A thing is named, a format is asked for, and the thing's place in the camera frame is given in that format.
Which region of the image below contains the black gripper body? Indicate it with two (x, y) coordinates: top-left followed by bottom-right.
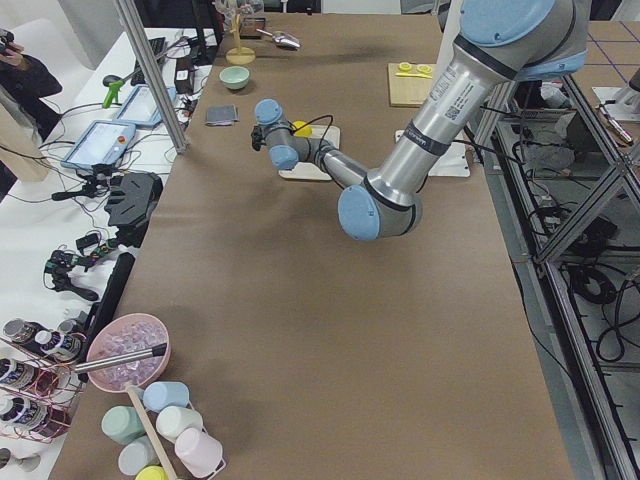
(251, 125), (265, 151)

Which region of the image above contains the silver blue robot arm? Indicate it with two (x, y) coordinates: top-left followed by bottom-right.
(251, 0), (591, 241)

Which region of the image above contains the cream rabbit tray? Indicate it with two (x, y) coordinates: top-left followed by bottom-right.
(278, 124), (341, 181)

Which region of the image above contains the folded grey cloth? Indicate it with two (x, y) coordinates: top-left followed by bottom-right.
(205, 105), (238, 126)

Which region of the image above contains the mint green bowl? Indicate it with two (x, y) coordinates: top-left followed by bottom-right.
(219, 66), (250, 91)

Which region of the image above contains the wooden stand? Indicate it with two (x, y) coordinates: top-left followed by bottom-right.
(226, 13), (256, 66)

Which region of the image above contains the metal scoop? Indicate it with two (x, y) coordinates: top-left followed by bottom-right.
(258, 29), (301, 50)

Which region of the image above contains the blue tablet pendant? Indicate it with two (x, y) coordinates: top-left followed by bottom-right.
(115, 84), (162, 128)
(60, 120), (136, 172)

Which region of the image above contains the black controller device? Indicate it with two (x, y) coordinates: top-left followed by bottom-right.
(104, 172), (163, 248)

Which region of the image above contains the yellow plastic knife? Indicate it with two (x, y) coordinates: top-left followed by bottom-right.
(394, 72), (433, 79)

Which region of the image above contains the wooden cutting board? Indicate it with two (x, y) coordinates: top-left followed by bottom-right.
(387, 62), (435, 107)

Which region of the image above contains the pink bowl with ice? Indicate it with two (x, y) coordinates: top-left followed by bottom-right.
(86, 313), (171, 393)

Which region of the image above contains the light blue plastic cup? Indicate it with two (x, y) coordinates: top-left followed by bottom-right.
(143, 381), (190, 413)

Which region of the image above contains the mint white plastic cup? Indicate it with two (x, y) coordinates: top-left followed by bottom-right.
(156, 406), (204, 443)

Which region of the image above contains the grey-green plastic cup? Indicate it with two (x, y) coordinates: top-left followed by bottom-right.
(101, 406), (146, 445)

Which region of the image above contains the pale pink plastic cup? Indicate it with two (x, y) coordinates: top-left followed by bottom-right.
(173, 427), (224, 478)

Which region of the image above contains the grey plastic cup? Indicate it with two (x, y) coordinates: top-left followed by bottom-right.
(118, 436), (160, 476)

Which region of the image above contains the wooden stick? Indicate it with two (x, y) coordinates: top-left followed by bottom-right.
(125, 383), (178, 480)

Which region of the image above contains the yellow plastic cup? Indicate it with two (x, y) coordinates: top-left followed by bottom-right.
(135, 465), (169, 480)

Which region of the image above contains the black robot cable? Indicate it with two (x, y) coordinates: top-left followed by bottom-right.
(287, 114), (336, 146)

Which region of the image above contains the aluminium frame post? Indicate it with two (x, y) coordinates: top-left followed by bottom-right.
(113, 0), (187, 154)

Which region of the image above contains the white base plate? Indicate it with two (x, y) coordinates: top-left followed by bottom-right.
(378, 124), (470, 190)

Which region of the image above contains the metal tongs handle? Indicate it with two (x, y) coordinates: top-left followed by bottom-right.
(71, 343), (169, 374)

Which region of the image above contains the white wire cup rack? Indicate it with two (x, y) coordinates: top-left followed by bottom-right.
(185, 394), (227, 475)

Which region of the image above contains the copper wire bottle rack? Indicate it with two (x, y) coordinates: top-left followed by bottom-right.
(1, 338), (85, 443)

